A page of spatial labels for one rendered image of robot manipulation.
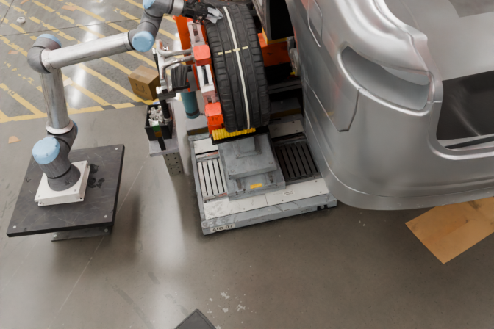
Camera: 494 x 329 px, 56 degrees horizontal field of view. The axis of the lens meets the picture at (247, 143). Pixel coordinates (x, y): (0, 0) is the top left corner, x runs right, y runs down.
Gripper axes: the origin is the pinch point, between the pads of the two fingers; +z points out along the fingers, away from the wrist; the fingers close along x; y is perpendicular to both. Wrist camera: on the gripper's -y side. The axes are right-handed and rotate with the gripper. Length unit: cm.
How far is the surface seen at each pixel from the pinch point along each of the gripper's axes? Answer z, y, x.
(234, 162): 40, 12, -88
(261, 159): 55, 14, -80
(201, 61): -7.9, 21.9, -13.7
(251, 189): 48, 30, -90
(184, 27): -4, -39, -33
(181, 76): -13.2, 18.7, -26.9
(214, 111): 3.3, 33.6, -32.4
